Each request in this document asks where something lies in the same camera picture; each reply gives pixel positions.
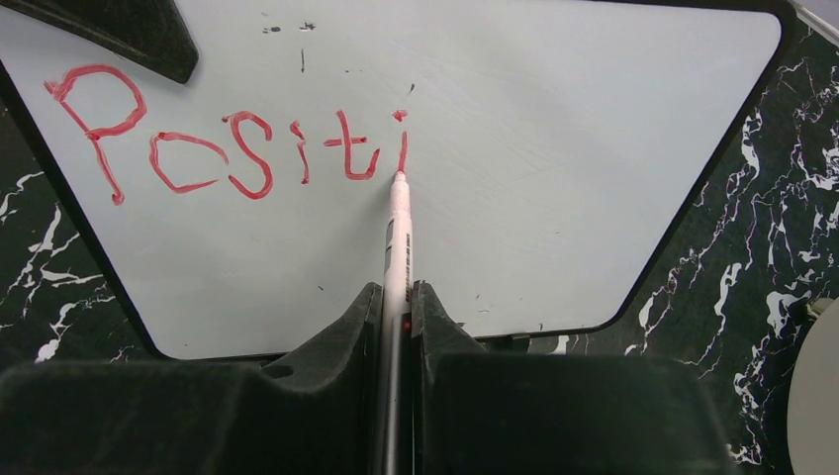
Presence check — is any small white whiteboard black frame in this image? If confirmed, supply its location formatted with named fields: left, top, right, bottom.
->
left=1, top=1, right=796, bottom=360

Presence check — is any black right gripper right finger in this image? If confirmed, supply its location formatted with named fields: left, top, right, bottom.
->
left=412, top=281, right=737, bottom=474

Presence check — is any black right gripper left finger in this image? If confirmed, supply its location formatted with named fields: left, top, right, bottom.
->
left=1, top=283, right=382, bottom=474

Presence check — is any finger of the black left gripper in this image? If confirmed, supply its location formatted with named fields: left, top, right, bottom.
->
left=1, top=0, right=199, bottom=84

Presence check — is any white marker pen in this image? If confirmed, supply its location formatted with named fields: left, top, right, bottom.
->
left=371, top=171, right=413, bottom=474

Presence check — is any white cylindrical drum red rim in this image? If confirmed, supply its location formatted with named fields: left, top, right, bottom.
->
left=787, top=298, right=838, bottom=474

